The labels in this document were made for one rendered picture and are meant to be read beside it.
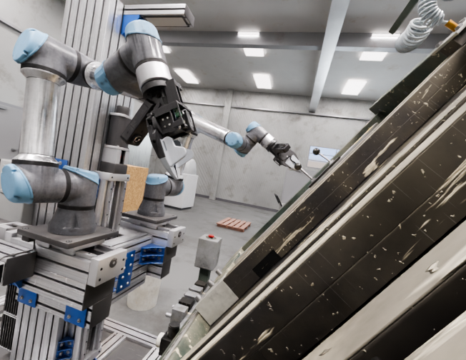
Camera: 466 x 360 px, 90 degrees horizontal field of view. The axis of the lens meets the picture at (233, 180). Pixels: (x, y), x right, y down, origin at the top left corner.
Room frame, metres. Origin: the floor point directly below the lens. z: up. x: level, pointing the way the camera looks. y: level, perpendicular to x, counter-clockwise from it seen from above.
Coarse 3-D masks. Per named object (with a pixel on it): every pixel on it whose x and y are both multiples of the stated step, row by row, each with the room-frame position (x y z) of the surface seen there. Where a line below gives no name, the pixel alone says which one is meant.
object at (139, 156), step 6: (144, 138) 5.01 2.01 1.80; (144, 144) 5.05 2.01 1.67; (150, 144) 5.24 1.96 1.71; (132, 150) 4.71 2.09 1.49; (138, 150) 4.88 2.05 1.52; (144, 150) 5.08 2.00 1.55; (150, 150) 5.27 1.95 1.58; (132, 156) 4.74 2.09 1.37; (138, 156) 4.91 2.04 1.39; (144, 156) 5.11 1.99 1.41; (132, 162) 4.77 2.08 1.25; (138, 162) 4.94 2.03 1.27; (144, 162) 5.14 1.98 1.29
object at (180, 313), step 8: (192, 288) 1.12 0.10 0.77; (200, 288) 1.14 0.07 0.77; (208, 288) 1.20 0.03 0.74; (184, 296) 1.05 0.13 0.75; (192, 296) 1.05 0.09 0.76; (176, 304) 0.97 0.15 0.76; (184, 304) 0.99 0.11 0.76; (192, 304) 1.01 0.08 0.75; (168, 312) 0.96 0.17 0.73; (176, 312) 0.93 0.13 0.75; (184, 312) 0.93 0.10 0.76; (176, 320) 0.93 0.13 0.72; (184, 320) 0.91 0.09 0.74; (168, 328) 0.80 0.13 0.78; (176, 328) 0.79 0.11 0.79; (160, 336) 0.80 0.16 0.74; (168, 336) 0.79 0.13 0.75; (160, 344) 0.78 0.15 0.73; (168, 344) 0.78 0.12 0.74; (160, 352) 0.78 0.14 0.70
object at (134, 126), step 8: (144, 104) 0.52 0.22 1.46; (152, 104) 0.52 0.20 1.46; (144, 112) 0.52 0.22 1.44; (136, 120) 0.53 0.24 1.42; (144, 120) 0.53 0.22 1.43; (128, 128) 0.53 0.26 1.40; (136, 128) 0.53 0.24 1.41; (144, 128) 0.55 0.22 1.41; (120, 136) 0.54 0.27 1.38; (128, 136) 0.53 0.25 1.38; (136, 136) 0.54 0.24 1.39; (144, 136) 0.57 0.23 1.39; (136, 144) 0.56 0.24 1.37
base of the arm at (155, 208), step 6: (144, 198) 1.30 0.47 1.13; (150, 198) 1.28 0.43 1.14; (144, 204) 1.28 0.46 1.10; (150, 204) 1.28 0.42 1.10; (156, 204) 1.29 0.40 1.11; (162, 204) 1.33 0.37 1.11; (138, 210) 1.30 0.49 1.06; (144, 210) 1.27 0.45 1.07; (150, 210) 1.27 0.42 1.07; (156, 210) 1.29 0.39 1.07; (162, 210) 1.32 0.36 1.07; (150, 216) 1.27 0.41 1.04; (156, 216) 1.28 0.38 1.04; (162, 216) 1.32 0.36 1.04
